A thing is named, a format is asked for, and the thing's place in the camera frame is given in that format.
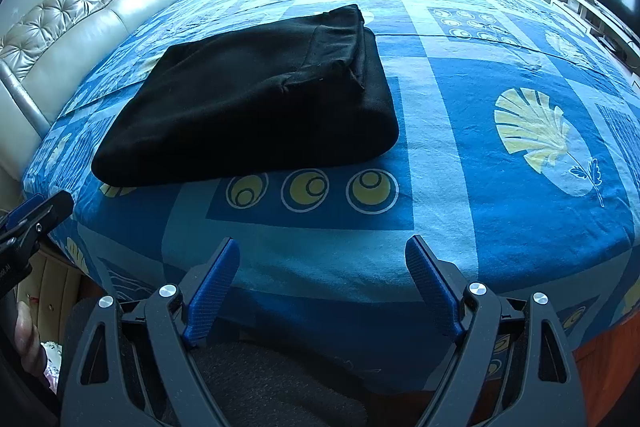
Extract blue patterned bed sheet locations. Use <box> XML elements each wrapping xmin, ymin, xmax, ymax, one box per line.
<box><xmin>22</xmin><ymin>0</ymin><xmax>639</xmax><ymax>393</ymax></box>

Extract black pants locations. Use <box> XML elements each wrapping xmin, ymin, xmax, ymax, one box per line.
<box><xmin>91</xmin><ymin>4</ymin><xmax>399</xmax><ymax>187</ymax></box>

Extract cream tufted leather headboard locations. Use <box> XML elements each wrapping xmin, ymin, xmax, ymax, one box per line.
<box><xmin>1</xmin><ymin>0</ymin><xmax>177</xmax><ymax>180</ymax></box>

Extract cream bedside cabinet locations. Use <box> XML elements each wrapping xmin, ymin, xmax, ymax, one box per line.
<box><xmin>16</xmin><ymin>249</ymin><xmax>88</xmax><ymax>345</ymax></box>

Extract left hand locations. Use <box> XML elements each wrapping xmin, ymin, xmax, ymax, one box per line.
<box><xmin>14</xmin><ymin>301</ymin><xmax>48</xmax><ymax>377</ymax></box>

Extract white tv cabinet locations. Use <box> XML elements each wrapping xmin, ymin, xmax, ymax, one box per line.
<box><xmin>551</xmin><ymin>0</ymin><xmax>639</xmax><ymax>82</ymax></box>

